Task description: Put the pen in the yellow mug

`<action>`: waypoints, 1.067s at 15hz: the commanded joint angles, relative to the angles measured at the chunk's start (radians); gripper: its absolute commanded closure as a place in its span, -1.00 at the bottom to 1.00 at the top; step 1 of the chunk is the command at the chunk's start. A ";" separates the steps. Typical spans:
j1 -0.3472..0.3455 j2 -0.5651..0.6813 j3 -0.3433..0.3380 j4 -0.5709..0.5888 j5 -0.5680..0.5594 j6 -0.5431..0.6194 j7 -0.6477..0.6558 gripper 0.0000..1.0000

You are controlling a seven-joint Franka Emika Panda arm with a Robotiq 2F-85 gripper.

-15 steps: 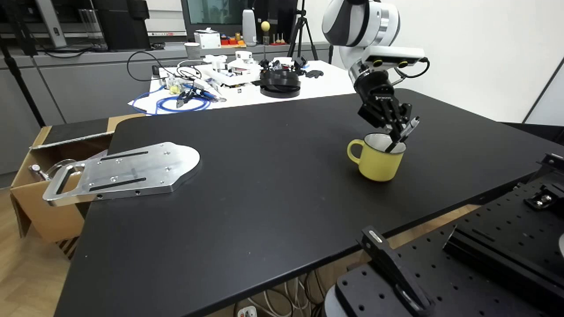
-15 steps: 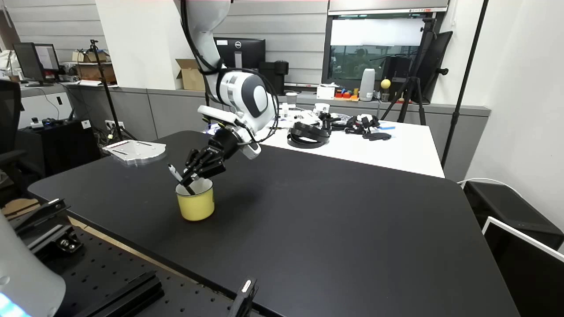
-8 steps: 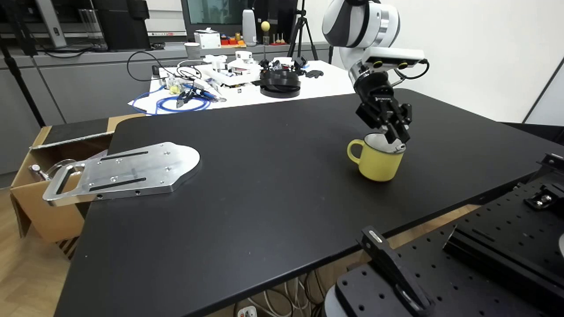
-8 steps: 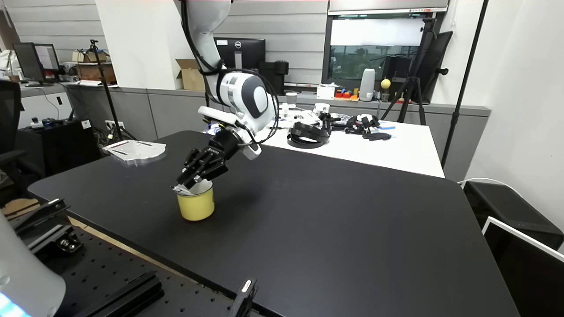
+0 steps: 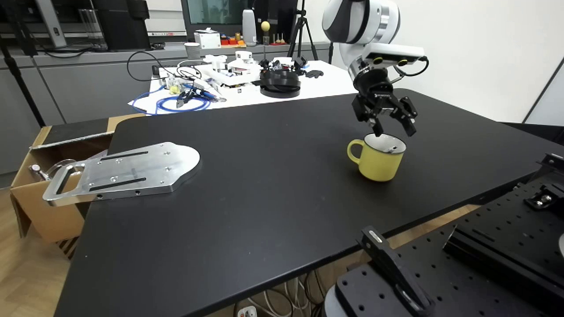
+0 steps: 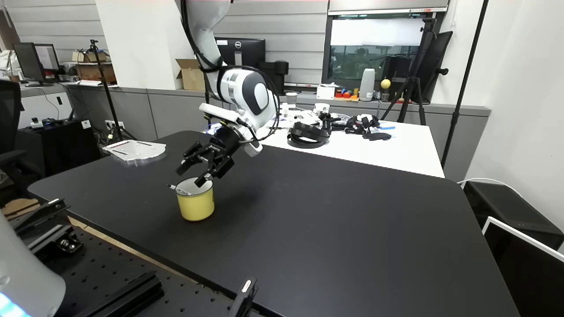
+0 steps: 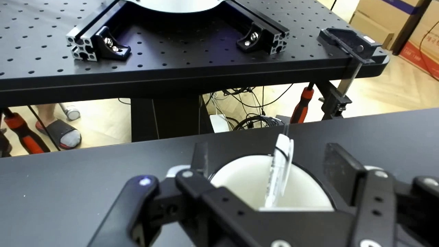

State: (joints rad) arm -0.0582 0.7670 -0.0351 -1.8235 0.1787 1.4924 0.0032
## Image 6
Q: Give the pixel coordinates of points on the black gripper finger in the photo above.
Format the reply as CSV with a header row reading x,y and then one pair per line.
x,y
212,171
191,160

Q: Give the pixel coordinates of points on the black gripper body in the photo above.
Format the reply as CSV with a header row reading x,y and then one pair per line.
x,y
226,146

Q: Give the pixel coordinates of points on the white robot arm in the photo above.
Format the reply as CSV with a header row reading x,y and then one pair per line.
x,y
247,90

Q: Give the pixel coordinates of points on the white rounded robot base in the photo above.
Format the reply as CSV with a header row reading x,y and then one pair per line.
x,y
27,275

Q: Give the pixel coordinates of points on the yellow enamel mug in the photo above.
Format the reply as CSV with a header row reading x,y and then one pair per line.
x,y
196,204

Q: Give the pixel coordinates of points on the silver metal mounting plate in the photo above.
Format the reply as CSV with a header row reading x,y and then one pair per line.
x,y
136,152

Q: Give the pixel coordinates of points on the grey cabinet counter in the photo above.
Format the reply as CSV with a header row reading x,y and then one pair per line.
x,y
164,111

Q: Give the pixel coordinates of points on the small brown cardboard box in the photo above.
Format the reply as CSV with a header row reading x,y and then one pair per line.
x,y
191,76

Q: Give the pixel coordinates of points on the black headset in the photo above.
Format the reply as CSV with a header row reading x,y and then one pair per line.
x,y
309,134

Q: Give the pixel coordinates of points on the black light stand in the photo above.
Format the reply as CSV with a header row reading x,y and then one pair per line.
x,y
108,93

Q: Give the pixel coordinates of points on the black perforated breadboard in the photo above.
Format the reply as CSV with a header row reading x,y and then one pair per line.
x,y
106,275

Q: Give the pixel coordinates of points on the white cylinder speaker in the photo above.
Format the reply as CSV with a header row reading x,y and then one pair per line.
x,y
367,85

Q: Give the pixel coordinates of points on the white table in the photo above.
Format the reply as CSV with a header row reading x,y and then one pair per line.
x,y
381,146

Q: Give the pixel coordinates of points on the black toggle clamp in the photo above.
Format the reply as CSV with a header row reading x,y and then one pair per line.
x,y
46,226

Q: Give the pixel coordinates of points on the yellow ball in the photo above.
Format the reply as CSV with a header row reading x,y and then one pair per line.
x,y
385,85

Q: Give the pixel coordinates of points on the large dark display screen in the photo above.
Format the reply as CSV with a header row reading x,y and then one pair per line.
x,y
376,53

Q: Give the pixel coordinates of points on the black office chair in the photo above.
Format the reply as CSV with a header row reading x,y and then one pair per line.
x,y
11,134

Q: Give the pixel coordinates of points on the black desktop monitor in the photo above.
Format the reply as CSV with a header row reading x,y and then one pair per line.
x,y
36,62

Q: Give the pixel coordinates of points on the black pole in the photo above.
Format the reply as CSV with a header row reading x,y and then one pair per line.
x,y
464,81

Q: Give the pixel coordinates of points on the black storage box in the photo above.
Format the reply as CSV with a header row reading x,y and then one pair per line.
x,y
512,211

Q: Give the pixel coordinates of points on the white framed black panel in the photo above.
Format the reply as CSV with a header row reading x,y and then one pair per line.
x,y
522,270

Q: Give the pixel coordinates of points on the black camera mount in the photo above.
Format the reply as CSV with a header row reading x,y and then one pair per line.
x,y
242,300

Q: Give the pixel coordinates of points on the black aluminium rail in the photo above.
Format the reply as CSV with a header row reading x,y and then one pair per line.
x,y
126,296

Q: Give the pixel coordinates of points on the black camera tripod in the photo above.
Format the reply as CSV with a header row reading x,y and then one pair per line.
x,y
415,71

